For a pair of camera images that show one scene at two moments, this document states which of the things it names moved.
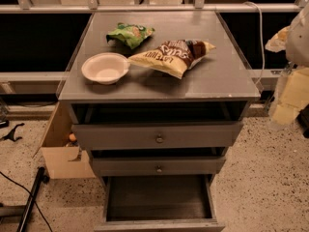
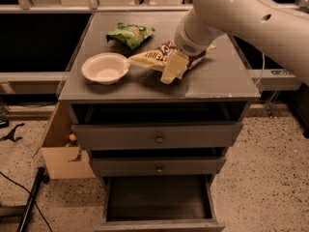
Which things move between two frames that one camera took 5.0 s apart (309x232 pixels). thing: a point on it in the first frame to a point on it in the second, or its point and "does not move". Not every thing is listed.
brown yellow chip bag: (173, 57) does not move
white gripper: (298, 45) to (185, 43)
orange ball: (72, 137) does not move
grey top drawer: (120, 135) does not move
